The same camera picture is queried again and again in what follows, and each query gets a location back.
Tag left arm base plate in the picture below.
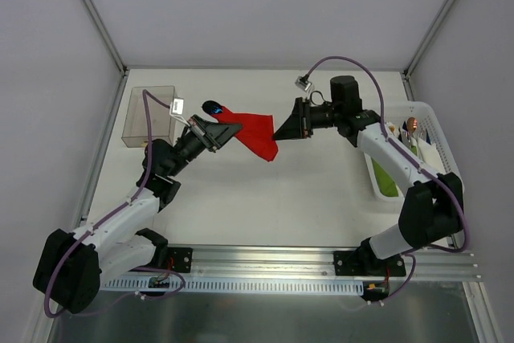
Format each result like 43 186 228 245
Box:
162 247 194 273

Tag white plastic basket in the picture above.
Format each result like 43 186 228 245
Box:
357 101 461 203

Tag iridescent purple spoon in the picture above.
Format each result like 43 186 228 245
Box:
202 100 228 116

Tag red paper napkin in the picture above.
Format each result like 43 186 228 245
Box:
210 106 279 162

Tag copper spoon in basket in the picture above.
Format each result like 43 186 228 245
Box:
406 117 418 137

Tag aluminium front rail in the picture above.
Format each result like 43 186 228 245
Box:
187 245 483 282

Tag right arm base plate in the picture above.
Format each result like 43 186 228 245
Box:
332 250 406 278

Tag right white napkin rolls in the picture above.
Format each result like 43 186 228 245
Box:
416 136 446 174

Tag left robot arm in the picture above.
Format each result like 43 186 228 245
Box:
33 115 242 318

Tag left green napkin roll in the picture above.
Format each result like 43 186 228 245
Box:
371 159 400 198

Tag white slotted cable duct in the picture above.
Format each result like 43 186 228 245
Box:
102 275 364 296

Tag clear plastic box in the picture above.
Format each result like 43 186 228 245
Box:
121 85 177 148

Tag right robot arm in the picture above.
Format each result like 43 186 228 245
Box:
273 76 465 276

